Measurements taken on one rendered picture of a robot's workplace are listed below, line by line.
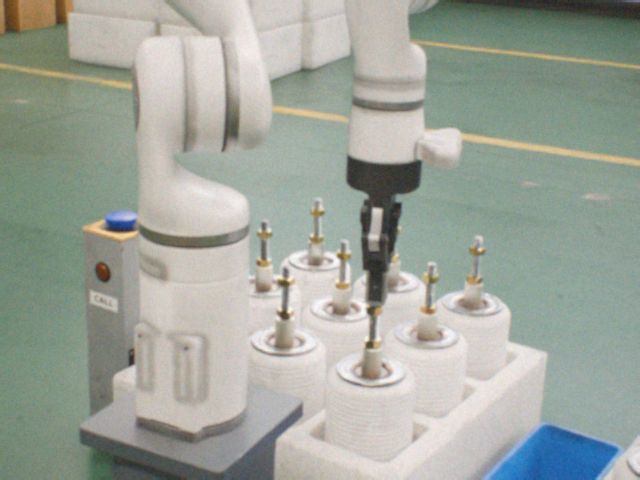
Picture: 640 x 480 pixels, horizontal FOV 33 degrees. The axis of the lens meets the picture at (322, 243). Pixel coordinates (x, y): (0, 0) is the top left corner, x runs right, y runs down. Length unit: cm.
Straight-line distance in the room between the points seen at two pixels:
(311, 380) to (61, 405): 54
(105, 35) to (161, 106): 337
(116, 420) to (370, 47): 41
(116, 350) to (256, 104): 65
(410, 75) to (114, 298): 54
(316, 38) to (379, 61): 321
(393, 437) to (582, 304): 98
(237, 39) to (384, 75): 21
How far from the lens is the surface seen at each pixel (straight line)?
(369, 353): 114
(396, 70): 102
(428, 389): 123
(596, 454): 136
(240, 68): 83
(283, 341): 120
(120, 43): 415
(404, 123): 103
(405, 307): 137
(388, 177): 104
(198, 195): 86
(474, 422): 125
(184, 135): 83
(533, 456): 137
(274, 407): 98
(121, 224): 137
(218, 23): 91
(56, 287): 205
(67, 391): 167
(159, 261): 87
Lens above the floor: 76
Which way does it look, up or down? 20 degrees down
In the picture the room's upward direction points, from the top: 2 degrees clockwise
